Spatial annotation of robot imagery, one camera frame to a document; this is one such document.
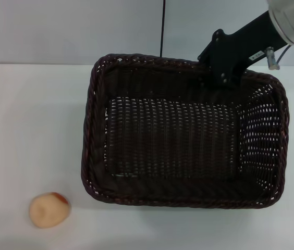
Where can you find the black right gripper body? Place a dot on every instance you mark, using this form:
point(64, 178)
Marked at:
point(235, 49)

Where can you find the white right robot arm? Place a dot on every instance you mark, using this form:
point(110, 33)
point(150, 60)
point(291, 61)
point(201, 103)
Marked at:
point(293, 18)

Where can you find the dark brown woven basket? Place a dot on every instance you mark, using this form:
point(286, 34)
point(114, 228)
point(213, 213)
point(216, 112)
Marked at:
point(91, 135)

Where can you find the peach coloured round fruit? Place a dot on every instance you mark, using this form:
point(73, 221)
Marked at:
point(48, 211)

